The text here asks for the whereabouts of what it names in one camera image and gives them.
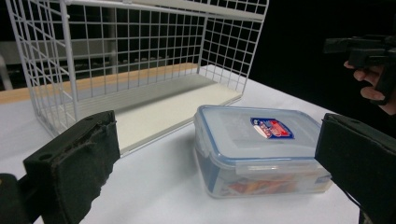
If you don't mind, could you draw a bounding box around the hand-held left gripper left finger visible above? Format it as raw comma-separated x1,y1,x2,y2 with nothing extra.
22,109,121,224

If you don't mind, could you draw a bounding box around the white wire shelf rack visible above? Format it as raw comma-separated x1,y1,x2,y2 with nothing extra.
5,0,271,157

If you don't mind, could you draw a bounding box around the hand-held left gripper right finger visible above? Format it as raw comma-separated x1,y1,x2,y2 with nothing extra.
314,112,396,224

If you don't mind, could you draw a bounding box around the clear plastic food container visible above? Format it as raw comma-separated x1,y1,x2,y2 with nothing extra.
193,105,333,199

